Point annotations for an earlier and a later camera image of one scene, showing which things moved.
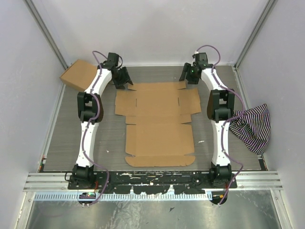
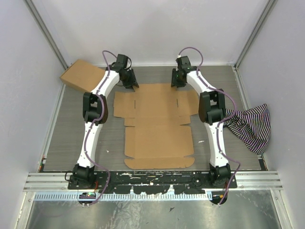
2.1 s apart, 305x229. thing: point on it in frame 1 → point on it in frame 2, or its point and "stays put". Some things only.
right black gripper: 186,68 → 174,82
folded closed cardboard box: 79,75 stays put
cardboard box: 157,135 stays put
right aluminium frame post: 268,9 stays put
